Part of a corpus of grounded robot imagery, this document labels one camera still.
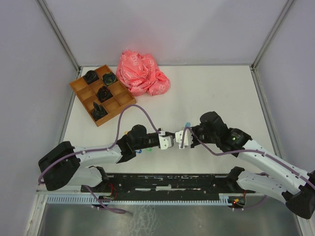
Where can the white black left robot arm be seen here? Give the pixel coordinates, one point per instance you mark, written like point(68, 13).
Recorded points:
point(69, 165)

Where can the aluminium front frame rail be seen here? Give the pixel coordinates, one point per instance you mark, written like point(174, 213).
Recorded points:
point(71, 191)

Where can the crumpled pink plastic bag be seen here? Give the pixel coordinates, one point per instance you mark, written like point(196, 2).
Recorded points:
point(140, 74)

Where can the aluminium frame post right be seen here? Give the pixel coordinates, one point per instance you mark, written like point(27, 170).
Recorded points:
point(273, 32)

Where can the brown wooden compartment tray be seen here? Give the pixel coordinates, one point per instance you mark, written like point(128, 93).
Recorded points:
point(87, 94)

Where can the black yellow rolled item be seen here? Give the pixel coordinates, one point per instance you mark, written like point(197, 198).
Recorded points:
point(109, 78)

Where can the black rolled item lower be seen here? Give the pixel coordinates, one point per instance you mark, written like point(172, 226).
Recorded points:
point(99, 111)

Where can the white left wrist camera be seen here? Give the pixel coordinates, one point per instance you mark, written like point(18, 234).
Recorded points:
point(166, 139)

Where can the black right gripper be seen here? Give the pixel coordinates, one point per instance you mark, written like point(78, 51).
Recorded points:
point(194, 143)

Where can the black rolled item top left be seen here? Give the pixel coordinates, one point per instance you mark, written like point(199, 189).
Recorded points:
point(90, 77)

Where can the white slotted cable duct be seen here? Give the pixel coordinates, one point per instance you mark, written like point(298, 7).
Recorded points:
point(147, 198)

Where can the aluminium frame post left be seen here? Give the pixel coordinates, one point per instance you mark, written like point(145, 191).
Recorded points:
point(57, 32)

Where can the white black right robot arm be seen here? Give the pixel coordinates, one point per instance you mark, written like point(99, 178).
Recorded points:
point(282, 181)

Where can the aluminium frame post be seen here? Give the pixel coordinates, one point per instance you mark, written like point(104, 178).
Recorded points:
point(57, 32)
point(273, 32)

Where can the black rolled item centre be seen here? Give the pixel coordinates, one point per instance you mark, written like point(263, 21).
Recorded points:
point(104, 94)

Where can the black metal base rail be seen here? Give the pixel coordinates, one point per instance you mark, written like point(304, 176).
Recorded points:
point(118, 183)

